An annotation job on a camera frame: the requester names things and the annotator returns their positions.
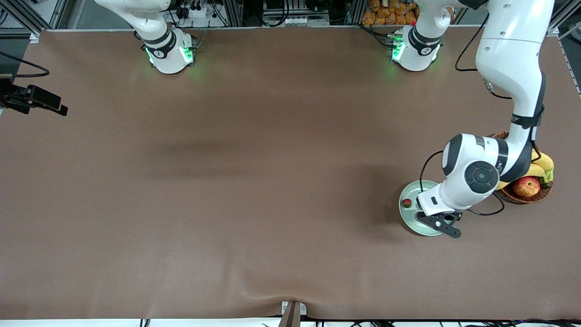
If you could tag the aluminium frame profile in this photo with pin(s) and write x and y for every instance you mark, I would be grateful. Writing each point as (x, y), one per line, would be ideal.
(556, 28)
(22, 16)

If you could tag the small white power strip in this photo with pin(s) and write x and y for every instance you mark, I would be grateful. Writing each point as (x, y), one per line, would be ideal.
(295, 21)

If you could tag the red yellow apple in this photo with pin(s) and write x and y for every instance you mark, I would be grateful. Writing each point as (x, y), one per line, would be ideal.
(529, 187)

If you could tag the pale green round plate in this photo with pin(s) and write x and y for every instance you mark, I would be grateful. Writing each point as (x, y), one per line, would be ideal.
(406, 218)

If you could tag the white power strip with plugs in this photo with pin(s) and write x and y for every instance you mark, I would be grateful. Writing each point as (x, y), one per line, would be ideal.
(195, 11)

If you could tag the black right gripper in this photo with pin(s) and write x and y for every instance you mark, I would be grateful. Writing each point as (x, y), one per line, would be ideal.
(17, 99)

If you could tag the brown table cover mat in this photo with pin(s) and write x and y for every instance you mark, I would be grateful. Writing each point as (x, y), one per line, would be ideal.
(290, 254)

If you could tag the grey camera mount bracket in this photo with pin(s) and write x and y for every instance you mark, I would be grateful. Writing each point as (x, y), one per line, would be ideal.
(292, 315)

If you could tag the bag of orange buns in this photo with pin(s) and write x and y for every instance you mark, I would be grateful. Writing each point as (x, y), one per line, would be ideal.
(386, 16)

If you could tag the brown wicker basket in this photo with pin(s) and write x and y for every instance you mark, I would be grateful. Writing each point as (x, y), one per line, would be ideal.
(544, 193)

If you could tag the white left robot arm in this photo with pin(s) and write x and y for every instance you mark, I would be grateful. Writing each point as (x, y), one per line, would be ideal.
(513, 54)

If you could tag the red plastic strawberry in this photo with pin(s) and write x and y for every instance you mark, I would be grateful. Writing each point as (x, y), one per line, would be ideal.
(406, 203)

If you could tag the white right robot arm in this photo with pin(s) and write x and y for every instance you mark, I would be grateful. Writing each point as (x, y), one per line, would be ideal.
(168, 59)

